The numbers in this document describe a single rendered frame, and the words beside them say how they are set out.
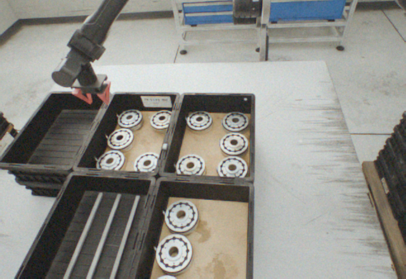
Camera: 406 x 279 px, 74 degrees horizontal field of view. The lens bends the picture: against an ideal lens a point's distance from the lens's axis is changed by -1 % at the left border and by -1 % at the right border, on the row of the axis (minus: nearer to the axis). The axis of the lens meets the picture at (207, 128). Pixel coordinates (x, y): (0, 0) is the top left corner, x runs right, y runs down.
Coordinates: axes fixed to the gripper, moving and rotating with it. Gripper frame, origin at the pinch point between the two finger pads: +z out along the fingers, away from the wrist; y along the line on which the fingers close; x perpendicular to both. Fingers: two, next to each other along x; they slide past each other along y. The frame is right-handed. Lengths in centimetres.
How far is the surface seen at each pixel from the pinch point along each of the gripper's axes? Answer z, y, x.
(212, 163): 22.1, 38.2, -6.8
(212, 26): 78, 10, 193
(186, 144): 22.5, 27.0, 1.2
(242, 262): 21, 51, -39
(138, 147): 22.9, 8.3, -1.3
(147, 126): 23.0, 8.7, 9.8
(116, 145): 20.0, 0.8, -3.3
